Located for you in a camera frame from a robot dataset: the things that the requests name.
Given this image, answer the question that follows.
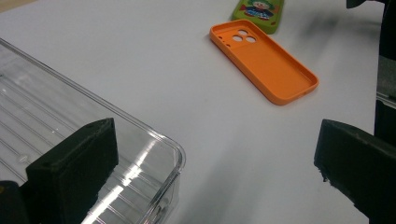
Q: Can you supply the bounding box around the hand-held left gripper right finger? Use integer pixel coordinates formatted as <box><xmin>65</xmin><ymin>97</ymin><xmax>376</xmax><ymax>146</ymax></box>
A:
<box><xmin>313</xmin><ymin>119</ymin><xmax>396</xmax><ymax>224</ymax></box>

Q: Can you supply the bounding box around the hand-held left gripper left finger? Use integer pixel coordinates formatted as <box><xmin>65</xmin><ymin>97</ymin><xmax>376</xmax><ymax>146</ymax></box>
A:
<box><xmin>25</xmin><ymin>117</ymin><xmax>120</xmax><ymax>224</ymax></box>

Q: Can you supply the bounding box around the clear plastic storage box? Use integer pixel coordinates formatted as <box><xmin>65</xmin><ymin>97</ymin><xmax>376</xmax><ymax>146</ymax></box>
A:
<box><xmin>0</xmin><ymin>37</ymin><xmax>187</xmax><ymax>224</ymax></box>

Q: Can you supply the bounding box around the orange phone case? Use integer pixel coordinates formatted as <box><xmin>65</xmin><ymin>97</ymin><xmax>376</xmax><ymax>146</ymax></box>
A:
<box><xmin>208</xmin><ymin>19</ymin><xmax>320</xmax><ymax>106</ymax></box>

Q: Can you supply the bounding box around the green clown print phone case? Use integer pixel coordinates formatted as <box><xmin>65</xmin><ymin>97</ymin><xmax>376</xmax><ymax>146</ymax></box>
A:
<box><xmin>231</xmin><ymin>0</ymin><xmax>285</xmax><ymax>35</ymax></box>

